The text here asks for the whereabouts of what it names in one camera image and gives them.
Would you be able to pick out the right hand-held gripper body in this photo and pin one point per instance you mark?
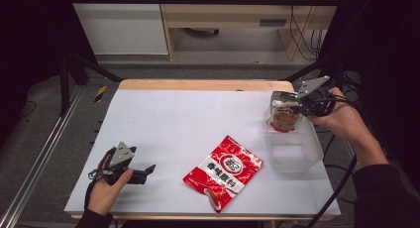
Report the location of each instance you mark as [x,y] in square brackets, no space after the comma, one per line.
[312,89]

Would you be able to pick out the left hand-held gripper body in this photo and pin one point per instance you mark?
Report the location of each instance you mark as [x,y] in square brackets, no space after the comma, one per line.
[120,155]

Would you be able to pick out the cream spout pouch red base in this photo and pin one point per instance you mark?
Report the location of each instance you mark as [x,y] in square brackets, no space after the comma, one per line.
[284,119]

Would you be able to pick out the translucent plastic container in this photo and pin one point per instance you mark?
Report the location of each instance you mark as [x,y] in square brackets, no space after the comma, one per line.
[290,152]

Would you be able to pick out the red and white seasoning packet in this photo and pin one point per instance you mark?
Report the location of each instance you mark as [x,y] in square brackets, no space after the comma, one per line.
[224,173]

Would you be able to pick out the person's left hand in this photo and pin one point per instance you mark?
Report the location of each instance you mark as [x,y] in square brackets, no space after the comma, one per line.
[105,195]

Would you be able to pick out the person's right hand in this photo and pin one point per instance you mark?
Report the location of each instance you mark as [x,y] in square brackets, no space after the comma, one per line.
[346,119]

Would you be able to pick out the white paper sheet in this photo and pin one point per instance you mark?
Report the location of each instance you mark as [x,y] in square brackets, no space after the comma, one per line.
[185,122]

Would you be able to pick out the wooden table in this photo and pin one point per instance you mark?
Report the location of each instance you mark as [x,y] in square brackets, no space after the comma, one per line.
[204,84]

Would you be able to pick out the light wooden desk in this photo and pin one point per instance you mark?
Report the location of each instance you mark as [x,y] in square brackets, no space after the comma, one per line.
[231,18]

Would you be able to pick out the white cabinet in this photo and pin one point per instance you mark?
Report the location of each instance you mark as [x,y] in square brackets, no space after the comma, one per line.
[120,26]

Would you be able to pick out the black horizontal frame bar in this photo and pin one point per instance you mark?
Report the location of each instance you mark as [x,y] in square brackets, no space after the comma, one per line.
[198,0]

